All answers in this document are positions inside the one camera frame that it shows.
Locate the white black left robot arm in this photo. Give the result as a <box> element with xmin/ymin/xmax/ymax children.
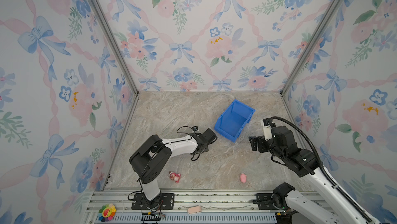
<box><xmin>129</xmin><ymin>126</ymin><xmax>218</xmax><ymax>204</ymax></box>

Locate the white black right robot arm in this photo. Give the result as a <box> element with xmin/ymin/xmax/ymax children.
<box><xmin>249</xmin><ymin>125</ymin><xmax>381</xmax><ymax>224</ymax></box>

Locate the blue plastic bin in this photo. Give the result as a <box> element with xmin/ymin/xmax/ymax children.
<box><xmin>214</xmin><ymin>100</ymin><xmax>255</xmax><ymax>142</ymax></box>

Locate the small pink toy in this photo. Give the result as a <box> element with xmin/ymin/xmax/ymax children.
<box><xmin>239</xmin><ymin>173</ymin><xmax>247</xmax><ymax>184</ymax></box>

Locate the pink red strawberry toy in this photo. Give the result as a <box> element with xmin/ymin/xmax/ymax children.
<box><xmin>169</xmin><ymin>171</ymin><xmax>181</xmax><ymax>183</ymax></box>

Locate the pink eraser block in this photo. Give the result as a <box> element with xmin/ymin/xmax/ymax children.
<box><xmin>187</xmin><ymin>205</ymin><xmax>202</xmax><ymax>215</ymax></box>

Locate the rainbow coloured round toy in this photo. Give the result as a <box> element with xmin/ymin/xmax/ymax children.
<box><xmin>98</xmin><ymin>204</ymin><xmax>117</xmax><ymax>223</ymax></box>

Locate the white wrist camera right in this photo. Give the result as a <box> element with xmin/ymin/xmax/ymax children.
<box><xmin>263</xmin><ymin>125</ymin><xmax>273</xmax><ymax>141</ymax></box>

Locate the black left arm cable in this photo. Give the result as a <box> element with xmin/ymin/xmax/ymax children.
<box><xmin>176</xmin><ymin>125</ymin><xmax>199</xmax><ymax>138</ymax></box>

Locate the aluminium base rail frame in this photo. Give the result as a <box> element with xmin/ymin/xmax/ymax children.
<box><xmin>80</xmin><ymin>188</ymin><xmax>283</xmax><ymax>224</ymax></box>

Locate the aluminium corner frame post left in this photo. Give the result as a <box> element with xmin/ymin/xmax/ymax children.
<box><xmin>75</xmin><ymin>0</ymin><xmax>139</xmax><ymax>96</ymax></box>

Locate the aluminium corner frame post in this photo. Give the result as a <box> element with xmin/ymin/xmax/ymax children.
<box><xmin>280</xmin><ymin>0</ymin><xmax>343</xmax><ymax>97</ymax></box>
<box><xmin>75</xmin><ymin>0</ymin><xmax>139</xmax><ymax>96</ymax></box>

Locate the aluminium corner frame post right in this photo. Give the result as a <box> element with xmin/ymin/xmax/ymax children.
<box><xmin>280</xmin><ymin>0</ymin><xmax>343</xmax><ymax>97</ymax></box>

